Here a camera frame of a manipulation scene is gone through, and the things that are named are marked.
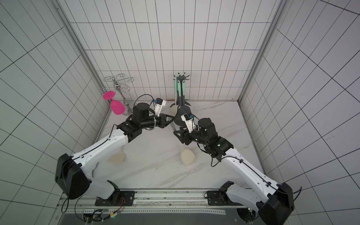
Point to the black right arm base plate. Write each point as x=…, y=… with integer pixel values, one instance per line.
x=219, y=197

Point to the aluminium mounting rail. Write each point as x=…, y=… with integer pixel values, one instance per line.
x=174, y=199

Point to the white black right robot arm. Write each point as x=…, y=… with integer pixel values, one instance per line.
x=273, y=202

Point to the cream spatula mint handle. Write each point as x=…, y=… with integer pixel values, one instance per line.
x=117, y=158

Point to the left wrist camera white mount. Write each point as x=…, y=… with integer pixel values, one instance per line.
x=158, y=105

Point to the grey spatula mint handle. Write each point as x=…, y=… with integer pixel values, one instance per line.
x=183, y=105

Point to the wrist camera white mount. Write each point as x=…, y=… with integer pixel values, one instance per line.
x=188, y=118
x=158, y=105

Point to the electronics board with green led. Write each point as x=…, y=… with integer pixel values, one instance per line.
x=97, y=216

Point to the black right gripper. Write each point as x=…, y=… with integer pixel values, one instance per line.
x=184, y=135

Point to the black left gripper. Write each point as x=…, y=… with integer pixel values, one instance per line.
x=162, y=120

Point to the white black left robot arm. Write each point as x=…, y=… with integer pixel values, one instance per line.
x=71, y=171

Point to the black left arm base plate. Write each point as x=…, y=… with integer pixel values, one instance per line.
x=121, y=198

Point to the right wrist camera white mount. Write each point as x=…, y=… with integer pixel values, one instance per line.
x=188, y=118

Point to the chrome wine glass rack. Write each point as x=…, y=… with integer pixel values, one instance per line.
x=120, y=84

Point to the pink plastic wine glass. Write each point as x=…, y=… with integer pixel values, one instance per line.
x=116, y=106

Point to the cream turner mint handle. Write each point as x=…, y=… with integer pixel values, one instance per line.
x=174, y=106

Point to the dark grey utensil rack stand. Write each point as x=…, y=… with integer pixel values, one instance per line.
x=178, y=121

